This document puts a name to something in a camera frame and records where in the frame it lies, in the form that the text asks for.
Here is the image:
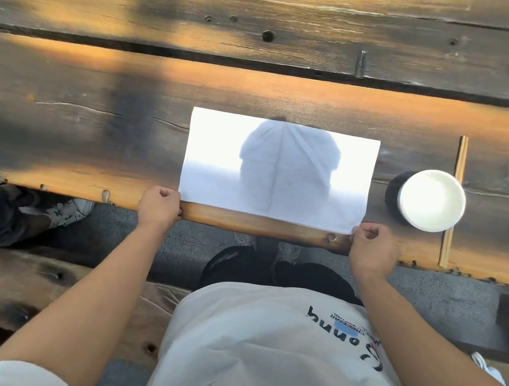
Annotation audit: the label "person's right hand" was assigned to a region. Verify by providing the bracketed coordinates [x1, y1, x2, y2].
[345, 220, 404, 283]

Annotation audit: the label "white paper cup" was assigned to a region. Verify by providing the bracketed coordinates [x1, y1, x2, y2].
[393, 165, 470, 236]

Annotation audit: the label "person's left forearm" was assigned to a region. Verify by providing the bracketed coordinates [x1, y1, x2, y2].
[0, 208, 172, 386]

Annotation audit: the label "joined wooden disposable chopsticks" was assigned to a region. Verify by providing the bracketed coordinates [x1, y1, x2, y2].
[438, 134, 470, 270]

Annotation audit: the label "person's right forearm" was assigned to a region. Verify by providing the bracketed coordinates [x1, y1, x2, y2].
[341, 262, 509, 386]

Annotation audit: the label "person's white shoe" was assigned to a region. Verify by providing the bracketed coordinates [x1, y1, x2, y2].
[467, 351, 509, 386]
[275, 241, 303, 265]
[44, 195, 96, 234]
[233, 233, 259, 252]

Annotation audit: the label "black trousers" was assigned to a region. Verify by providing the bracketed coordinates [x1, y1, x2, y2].
[198, 240, 368, 308]

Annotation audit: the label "person's left hand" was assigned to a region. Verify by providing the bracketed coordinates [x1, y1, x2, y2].
[134, 183, 186, 238]

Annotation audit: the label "white rectangular cloth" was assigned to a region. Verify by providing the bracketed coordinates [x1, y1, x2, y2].
[175, 106, 383, 239]

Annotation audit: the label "wooden bench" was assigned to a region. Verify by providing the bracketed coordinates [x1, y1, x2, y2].
[0, 247, 195, 372]

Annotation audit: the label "white printed t-shirt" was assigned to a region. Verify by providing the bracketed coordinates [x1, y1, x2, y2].
[0, 251, 449, 386]

